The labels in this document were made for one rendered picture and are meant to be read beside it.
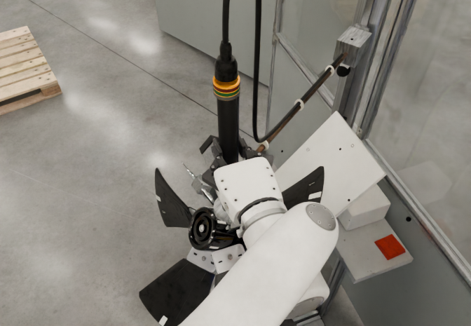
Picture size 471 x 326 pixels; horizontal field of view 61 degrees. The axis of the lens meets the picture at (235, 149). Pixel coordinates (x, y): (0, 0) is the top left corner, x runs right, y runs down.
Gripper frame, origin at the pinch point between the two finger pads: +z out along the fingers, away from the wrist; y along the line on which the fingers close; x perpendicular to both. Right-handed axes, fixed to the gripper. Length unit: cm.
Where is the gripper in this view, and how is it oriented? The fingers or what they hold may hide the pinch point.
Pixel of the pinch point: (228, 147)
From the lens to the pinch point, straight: 75.0
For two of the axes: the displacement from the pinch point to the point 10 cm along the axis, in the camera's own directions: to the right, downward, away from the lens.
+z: -3.4, -7.0, 6.3
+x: 0.0, -6.7, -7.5
